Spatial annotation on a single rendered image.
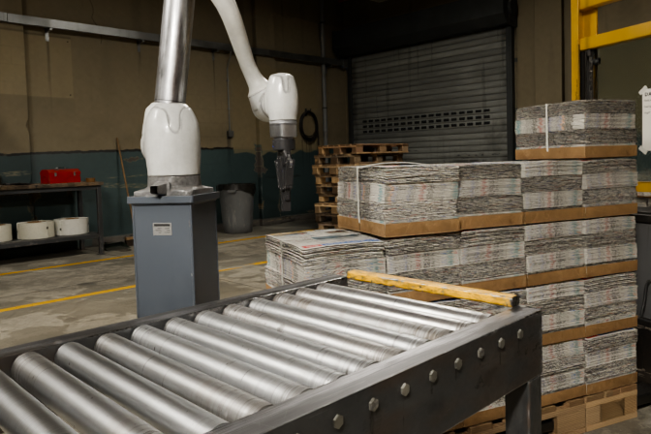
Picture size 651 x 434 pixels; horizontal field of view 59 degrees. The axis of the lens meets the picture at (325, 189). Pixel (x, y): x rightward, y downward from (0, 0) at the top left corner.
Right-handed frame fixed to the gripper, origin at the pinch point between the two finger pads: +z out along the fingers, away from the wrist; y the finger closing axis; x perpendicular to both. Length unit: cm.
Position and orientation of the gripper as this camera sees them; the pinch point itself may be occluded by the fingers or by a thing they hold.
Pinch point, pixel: (285, 200)
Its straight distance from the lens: 191.4
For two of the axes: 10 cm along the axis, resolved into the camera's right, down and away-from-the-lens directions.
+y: -4.1, -0.4, 9.1
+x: -9.1, 0.5, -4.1
